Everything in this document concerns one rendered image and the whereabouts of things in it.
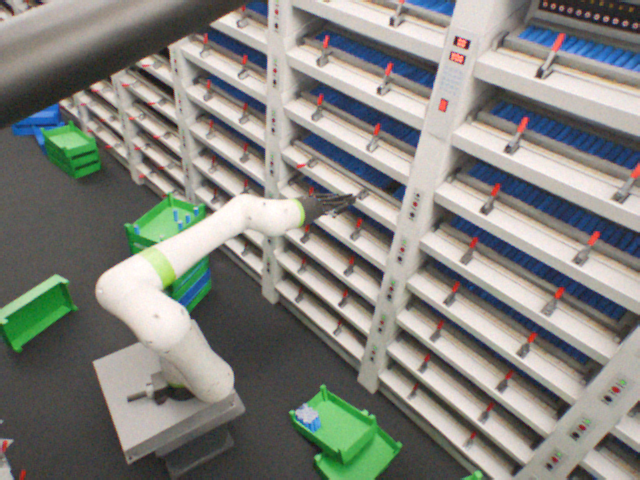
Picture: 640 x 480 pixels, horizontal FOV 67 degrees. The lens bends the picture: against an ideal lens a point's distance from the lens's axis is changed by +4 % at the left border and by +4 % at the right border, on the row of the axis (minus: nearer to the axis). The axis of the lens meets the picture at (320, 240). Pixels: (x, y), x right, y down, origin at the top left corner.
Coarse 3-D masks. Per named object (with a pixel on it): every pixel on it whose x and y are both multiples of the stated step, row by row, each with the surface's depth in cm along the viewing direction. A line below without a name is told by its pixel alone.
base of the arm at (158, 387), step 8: (152, 376) 161; (160, 376) 161; (152, 384) 159; (160, 384) 159; (168, 384) 159; (136, 392) 159; (144, 392) 159; (152, 392) 159; (160, 392) 159; (168, 392) 160; (176, 392) 160; (184, 392) 160; (128, 400) 157; (160, 400) 159; (176, 400) 162; (184, 400) 162
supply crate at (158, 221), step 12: (168, 192) 222; (168, 204) 225; (180, 204) 224; (192, 204) 221; (204, 204) 217; (144, 216) 211; (156, 216) 219; (168, 216) 220; (180, 216) 221; (192, 216) 222; (204, 216) 220; (132, 228) 206; (144, 228) 212; (156, 228) 213; (168, 228) 213; (132, 240) 205; (144, 240) 201; (156, 240) 207
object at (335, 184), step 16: (304, 128) 192; (288, 144) 190; (288, 160) 190; (304, 160) 185; (320, 176) 178; (336, 176) 177; (336, 192) 176; (352, 192) 171; (368, 208) 166; (384, 208) 165; (384, 224) 165
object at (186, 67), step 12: (180, 60) 217; (180, 72) 221; (192, 72) 223; (180, 84) 226; (192, 108) 234; (180, 120) 240; (180, 132) 246; (180, 144) 251; (192, 144) 245; (192, 168) 253; (192, 180) 258; (192, 192) 264
